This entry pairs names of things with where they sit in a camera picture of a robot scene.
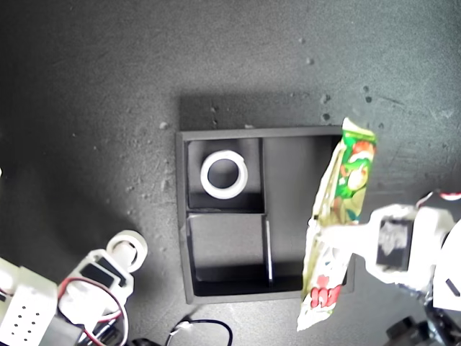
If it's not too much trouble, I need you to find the white tape roll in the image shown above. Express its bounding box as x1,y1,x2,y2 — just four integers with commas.
107,229,149,274
200,150,249,200

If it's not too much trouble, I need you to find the green printed snack bar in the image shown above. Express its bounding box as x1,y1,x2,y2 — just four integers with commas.
297,117,378,332

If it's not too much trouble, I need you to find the black compartment tray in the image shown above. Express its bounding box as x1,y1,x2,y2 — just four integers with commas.
175,125,356,306

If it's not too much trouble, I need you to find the black camera box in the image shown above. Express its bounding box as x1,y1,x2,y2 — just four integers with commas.
383,316,435,346

